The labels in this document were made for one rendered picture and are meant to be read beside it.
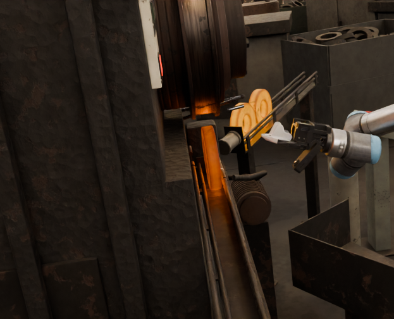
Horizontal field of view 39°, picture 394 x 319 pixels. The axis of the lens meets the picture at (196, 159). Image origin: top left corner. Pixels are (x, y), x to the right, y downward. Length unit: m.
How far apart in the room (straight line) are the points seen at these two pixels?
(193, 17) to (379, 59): 2.63
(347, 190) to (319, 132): 0.66
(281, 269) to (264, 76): 2.05
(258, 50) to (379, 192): 2.00
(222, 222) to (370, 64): 2.53
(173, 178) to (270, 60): 3.14
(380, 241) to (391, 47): 1.66
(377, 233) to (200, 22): 1.53
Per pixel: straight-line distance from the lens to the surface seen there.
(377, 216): 2.55
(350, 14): 5.69
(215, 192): 1.61
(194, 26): 1.32
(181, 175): 1.15
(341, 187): 2.39
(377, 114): 1.91
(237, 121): 2.05
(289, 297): 2.32
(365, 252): 1.36
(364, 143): 1.80
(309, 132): 1.75
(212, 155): 1.53
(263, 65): 4.23
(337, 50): 3.67
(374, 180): 2.48
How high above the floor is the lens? 1.25
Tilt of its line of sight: 18 degrees down
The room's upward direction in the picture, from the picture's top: 8 degrees counter-clockwise
